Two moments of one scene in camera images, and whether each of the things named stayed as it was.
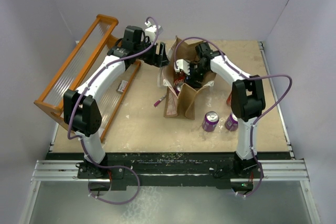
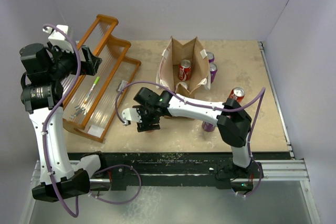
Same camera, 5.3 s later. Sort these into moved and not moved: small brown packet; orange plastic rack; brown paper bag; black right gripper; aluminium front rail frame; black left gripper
Moved: black right gripper; black left gripper
Not moved: brown paper bag; aluminium front rail frame; small brown packet; orange plastic rack
